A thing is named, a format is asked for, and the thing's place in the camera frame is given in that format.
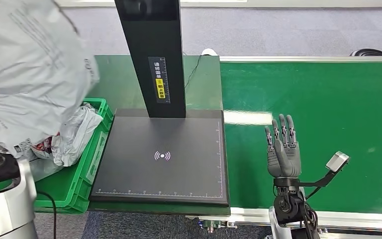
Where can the black round object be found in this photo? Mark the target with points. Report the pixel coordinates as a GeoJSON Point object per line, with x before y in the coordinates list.
{"type": "Point", "coordinates": [369, 52]}

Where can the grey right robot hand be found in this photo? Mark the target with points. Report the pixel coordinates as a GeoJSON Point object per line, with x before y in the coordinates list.
{"type": "Point", "coordinates": [285, 158]}

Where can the black scanner column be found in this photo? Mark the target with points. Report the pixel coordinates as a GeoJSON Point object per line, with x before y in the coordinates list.
{"type": "Point", "coordinates": [154, 49]}

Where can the small white round object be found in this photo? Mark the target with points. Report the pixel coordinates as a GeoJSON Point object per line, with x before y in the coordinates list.
{"type": "Point", "coordinates": [209, 52]}

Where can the black weighing platform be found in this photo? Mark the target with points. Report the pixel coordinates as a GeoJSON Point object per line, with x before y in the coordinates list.
{"type": "Point", "coordinates": [164, 165]}

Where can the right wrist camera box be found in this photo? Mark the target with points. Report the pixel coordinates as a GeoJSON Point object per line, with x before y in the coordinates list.
{"type": "Point", "coordinates": [337, 161]}

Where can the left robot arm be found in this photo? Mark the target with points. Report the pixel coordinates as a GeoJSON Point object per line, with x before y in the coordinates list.
{"type": "Point", "coordinates": [6, 204]}

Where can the white mailer with red logo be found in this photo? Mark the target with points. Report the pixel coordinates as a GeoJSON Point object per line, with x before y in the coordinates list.
{"type": "Point", "coordinates": [42, 148]}

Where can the crumpled grey mailer package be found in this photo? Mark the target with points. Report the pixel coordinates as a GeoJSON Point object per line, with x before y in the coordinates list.
{"type": "Point", "coordinates": [79, 132]}

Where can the green plastic basket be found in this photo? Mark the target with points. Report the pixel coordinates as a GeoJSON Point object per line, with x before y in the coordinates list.
{"type": "Point", "coordinates": [69, 188]}

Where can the metal connectors under table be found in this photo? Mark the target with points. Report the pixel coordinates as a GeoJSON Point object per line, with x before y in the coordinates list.
{"type": "Point", "coordinates": [215, 225]}

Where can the grey plastic mailer package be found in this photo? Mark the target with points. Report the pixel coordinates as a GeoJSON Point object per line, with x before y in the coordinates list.
{"type": "Point", "coordinates": [29, 76]}

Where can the black and yellow label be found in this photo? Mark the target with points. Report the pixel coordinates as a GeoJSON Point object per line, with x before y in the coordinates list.
{"type": "Point", "coordinates": [159, 80]}

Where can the green conveyor belt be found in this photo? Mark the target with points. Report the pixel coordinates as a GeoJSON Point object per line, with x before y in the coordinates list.
{"type": "Point", "coordinates": [349, 115]}

